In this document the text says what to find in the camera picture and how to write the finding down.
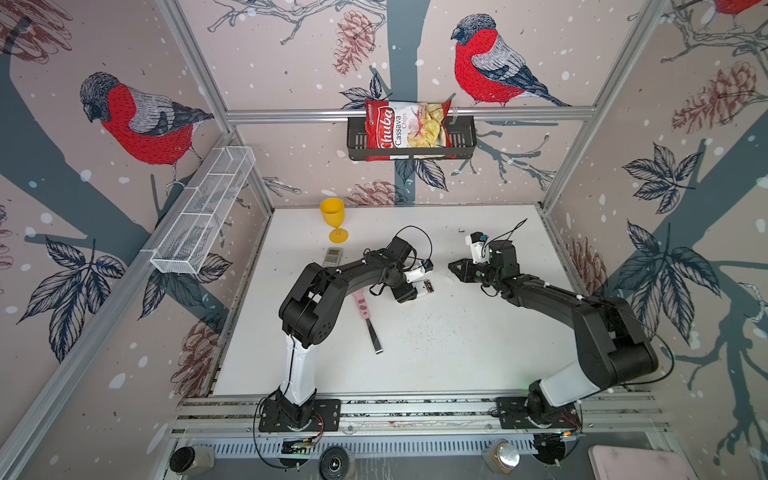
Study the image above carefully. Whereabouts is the black wall basket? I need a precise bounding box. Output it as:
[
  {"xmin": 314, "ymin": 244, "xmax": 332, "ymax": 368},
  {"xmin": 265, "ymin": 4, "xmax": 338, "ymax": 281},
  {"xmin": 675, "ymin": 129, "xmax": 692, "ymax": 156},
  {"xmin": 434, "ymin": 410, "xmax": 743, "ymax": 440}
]
[{"xmin": 347, "ymin": 116, "xmax": 477, "ymax": 161}]

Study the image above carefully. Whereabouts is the pink board corner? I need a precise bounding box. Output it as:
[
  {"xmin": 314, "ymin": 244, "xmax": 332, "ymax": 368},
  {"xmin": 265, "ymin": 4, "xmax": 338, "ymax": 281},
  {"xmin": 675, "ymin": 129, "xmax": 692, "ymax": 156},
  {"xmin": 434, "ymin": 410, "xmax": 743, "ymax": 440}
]
[{"xmin": 589, "ymin": 445, "xmax": 697, "ymax": 480}]

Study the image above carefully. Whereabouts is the yellow plastic goblet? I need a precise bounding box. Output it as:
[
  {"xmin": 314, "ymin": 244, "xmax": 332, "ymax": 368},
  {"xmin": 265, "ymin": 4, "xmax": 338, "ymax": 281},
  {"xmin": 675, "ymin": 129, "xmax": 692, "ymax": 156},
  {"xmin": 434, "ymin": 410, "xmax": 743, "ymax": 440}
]
[{"xmin": 320, "ymin": 198, "xmax": 348, "ymax": 244}]

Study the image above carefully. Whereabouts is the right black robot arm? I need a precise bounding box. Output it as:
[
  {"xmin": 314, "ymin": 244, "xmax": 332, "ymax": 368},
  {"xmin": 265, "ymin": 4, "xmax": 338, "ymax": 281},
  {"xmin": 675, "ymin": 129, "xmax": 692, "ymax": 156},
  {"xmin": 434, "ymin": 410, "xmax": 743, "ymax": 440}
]
[{"xmin": 448, "ymin": 240, "xmax": 658, "ymax": 427}]

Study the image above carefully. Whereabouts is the silver topped jar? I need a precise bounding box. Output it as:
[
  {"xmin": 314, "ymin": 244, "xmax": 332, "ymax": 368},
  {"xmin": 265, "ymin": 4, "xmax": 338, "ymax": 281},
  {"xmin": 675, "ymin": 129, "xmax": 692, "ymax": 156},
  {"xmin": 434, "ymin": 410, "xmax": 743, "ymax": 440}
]
[{"xmin": 482, "ymin": 439, "xmax": 521, "ymax": 475}]

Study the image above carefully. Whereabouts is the red cassava chips bag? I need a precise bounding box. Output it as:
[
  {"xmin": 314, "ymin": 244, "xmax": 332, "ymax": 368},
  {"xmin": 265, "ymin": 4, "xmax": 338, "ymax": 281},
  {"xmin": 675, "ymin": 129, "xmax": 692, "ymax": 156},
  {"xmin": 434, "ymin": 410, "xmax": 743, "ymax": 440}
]
[{"xmin": 365, "ymin": 100, "xmax": 452, "ymax": 151}]

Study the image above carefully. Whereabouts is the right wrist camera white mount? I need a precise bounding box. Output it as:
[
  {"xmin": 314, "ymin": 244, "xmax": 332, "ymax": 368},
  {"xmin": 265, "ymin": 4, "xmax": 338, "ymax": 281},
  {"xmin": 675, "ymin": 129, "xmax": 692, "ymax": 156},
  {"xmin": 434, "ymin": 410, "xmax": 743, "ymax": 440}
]
[{"xmin": 465, "ymin": 232, "xmax": 488, "ymax": 264}]

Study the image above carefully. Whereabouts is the white wire wall basket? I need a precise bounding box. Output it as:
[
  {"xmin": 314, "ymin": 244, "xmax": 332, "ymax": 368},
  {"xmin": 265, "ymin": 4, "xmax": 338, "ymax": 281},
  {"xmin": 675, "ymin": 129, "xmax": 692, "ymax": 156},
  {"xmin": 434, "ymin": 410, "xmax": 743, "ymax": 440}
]
[{"xmin": 150, "ymin": 146, "xmax": 255, "ymax": 275}]

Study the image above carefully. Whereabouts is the white remote control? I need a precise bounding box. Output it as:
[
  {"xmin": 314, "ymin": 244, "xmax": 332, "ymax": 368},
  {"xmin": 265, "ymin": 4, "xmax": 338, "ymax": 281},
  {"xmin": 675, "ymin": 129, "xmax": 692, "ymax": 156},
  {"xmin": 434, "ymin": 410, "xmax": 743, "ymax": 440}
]
[{"xmin": 412, "ymin": 280, "xmax": 434, "ymax": 298}]

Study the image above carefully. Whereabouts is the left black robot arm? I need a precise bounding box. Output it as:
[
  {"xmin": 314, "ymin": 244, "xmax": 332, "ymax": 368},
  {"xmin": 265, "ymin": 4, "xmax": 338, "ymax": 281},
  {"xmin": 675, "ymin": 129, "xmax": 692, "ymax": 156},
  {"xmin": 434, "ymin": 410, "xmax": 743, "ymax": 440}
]
[{"xmin": 275, "ymin": 236, "xmax": 433, "ymax": 428}]

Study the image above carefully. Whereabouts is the black round speaker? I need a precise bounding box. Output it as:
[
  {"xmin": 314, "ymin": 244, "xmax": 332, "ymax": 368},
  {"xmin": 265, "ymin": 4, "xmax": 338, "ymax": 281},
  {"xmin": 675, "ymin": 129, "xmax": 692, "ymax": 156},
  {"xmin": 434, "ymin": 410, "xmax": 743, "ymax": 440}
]
[{"xmin": 318, "ymin": 445, "xmax": 356, "ymax": 480}]

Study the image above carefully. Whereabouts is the grey small remote control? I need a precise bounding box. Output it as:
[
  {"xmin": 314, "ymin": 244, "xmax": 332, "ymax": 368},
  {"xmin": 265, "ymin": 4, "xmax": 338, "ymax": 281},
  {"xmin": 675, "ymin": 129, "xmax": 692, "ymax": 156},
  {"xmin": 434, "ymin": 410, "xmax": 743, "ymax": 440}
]
[{"xmin": 322, "ymin": 247, "xmax": 343, "ymax": 268}]

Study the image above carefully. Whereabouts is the grey cylinder can left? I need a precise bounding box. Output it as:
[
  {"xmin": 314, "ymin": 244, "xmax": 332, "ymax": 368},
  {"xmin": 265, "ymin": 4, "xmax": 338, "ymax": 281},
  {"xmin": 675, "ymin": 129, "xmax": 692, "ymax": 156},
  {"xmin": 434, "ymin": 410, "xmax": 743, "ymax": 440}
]
[{"xmin": 169, "ymin": 445, "xmax": 215, "ymax": 476}]

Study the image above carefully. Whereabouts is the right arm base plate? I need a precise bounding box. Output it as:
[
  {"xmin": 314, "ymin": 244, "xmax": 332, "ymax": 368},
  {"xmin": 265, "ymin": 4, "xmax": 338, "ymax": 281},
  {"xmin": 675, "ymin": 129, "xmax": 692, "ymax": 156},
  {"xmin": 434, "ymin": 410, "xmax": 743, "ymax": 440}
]
[{"xmin": 489, "ymin": 397, "xmax": 582, "ymax": 430}]

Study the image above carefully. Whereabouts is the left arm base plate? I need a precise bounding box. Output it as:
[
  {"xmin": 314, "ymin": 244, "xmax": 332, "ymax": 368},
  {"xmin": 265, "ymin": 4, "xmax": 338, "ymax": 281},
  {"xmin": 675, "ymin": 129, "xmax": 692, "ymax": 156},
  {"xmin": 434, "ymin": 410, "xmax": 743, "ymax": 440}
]
[{"xmin": 256, "ymin": 398, "xmax": 341, "ymax": 434}]

